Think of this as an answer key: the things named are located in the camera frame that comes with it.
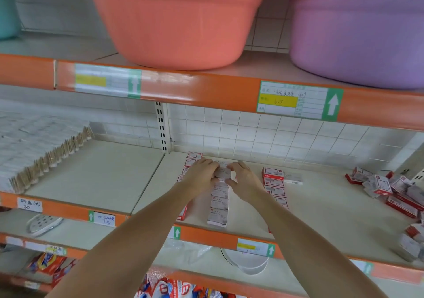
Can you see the person's right hand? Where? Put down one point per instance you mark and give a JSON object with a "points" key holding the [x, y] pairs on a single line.
{"points": [[246, 183]]}

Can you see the person's left hand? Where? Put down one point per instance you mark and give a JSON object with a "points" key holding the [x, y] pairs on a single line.
{"points": [[199, 176]]}

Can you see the white shelf with orange edges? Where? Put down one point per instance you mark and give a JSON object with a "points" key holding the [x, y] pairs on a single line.
{"points": [[99, 169]]}

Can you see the pile of red white boxes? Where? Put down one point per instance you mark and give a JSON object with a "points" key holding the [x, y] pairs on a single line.
{"points": [[377, 185]]}

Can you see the person's right forearm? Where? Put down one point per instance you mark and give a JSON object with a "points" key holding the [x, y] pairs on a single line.
{"points": [[311, 248]]}

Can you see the person's left forearm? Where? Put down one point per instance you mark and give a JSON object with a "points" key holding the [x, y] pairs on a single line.
{"points": [[119, 248]]}

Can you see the white perforated shelf upright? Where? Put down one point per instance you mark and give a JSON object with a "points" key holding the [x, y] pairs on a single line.
{"points": [[417, 175], [163, 127]]}

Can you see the small price label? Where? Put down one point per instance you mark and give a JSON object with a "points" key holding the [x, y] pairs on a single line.
{"points": [[175, 232], [102, 218], [362, 266], [256, 247]]}

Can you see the clear plastic bag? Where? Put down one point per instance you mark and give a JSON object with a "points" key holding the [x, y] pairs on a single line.
{"points": [[189, 249]]}

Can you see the large label with green arrow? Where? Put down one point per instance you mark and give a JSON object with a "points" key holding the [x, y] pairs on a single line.
{"points": [[300, 101], [108, 81]]}

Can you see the pile of small colourful packets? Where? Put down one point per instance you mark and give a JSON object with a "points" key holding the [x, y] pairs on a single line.
{"points": [[165, 288]]}

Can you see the orange plastic basin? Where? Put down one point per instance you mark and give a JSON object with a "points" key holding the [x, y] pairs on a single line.
{"points": [[179, 16]]}

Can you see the row of beige bundles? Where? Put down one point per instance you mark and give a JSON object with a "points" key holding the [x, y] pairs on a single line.
{"points": [[33, 155]]}

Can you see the white handwritten label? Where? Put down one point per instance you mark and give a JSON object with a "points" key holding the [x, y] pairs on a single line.
{"points": [[30, 204]]}

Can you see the purple plastic basin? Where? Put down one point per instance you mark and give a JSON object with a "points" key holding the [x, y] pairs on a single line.
{"points": [[358, 36]]}

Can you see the teal plastic basin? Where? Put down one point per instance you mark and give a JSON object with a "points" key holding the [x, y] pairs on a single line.
{"points": [[8, 6]]}

